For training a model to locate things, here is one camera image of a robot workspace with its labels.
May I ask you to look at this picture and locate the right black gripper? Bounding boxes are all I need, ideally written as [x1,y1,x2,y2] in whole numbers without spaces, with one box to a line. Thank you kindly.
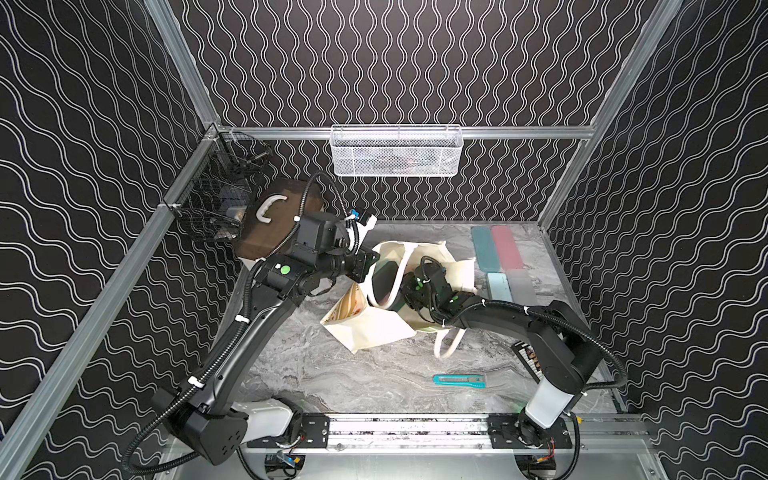
[390,270,437,314]

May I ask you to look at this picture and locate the cream canvas tote bag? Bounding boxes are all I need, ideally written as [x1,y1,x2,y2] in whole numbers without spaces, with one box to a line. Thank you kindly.
[321,241,476,359]

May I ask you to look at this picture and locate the teal translucent pencil case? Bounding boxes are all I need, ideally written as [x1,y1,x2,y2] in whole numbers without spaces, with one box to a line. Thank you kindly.
[471,226,502,273]

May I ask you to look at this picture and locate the pink pencil case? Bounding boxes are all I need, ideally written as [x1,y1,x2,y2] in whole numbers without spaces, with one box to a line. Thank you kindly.
[491,225,525,271]

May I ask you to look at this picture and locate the translucent clear pencil case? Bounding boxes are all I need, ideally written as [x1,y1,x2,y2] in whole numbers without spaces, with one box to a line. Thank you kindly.
[506,269,539,306]

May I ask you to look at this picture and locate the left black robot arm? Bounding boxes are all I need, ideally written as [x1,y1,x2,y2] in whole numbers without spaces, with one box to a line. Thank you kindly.
[120,173,380,476]

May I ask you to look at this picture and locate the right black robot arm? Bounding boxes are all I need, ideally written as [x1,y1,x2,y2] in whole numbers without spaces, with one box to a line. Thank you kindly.
[399,257,628,432]

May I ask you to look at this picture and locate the dark grey book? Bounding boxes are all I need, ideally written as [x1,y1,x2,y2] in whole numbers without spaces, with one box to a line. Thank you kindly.
[371,261,406,311]

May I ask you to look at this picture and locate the brown lidded storage box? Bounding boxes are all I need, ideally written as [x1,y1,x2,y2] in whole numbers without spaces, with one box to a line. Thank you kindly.
[234,178,307,263]

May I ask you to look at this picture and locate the teal utility knife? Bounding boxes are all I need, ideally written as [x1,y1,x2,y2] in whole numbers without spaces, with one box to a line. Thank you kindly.
[432,374,487,389]

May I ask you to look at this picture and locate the black card with brown items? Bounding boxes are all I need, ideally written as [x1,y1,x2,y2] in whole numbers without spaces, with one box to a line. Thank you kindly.
[512,341,544,383]

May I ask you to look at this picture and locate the white wire mesh basket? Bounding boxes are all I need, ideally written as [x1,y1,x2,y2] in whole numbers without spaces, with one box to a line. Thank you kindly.
[329,124,464,177]

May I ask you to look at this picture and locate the black wire basket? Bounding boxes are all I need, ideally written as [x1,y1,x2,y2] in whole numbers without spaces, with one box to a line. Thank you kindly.
[171,133,273,243]

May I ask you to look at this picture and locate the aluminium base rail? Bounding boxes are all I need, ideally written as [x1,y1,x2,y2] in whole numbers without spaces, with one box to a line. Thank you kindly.
[170,412,652,451]

